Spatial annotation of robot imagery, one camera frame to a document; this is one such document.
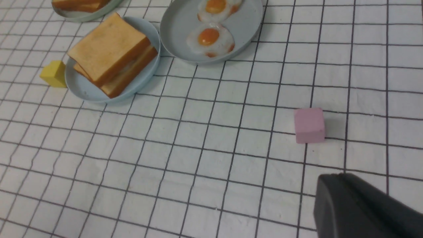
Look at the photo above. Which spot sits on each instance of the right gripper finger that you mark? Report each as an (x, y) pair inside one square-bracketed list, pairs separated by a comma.
[(346, 206)]

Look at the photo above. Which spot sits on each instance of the toast slice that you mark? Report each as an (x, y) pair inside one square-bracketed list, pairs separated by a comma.
[(115, 87), (89, 6), (108, 48)]

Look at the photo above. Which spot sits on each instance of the pink cube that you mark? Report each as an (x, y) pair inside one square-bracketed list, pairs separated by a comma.
[(309, 125)]

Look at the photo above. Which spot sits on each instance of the white grid tablecloth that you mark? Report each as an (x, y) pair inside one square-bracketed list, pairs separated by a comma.
[(210, 151)]

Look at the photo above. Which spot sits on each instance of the front fried egg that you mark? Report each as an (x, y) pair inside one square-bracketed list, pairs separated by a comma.
[(211, 40)]

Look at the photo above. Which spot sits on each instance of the fried egg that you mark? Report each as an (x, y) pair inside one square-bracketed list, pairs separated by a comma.
[(211, 40), (217, 10)]

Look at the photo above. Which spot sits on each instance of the back fried egg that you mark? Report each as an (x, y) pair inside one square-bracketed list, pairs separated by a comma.
[(217, 10)]

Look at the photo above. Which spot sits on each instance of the grey egg plate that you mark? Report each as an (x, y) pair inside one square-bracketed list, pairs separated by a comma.
[(181, 18)]

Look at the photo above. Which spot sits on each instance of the light blue plate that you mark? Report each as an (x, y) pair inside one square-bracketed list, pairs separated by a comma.
[(82, 88)]

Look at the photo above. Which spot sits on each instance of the grey-green bread plate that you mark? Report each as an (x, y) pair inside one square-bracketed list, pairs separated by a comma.
[(84, 16)]

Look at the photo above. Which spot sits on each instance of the yellow cube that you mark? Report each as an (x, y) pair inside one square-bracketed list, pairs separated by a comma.
[(54, 74)]

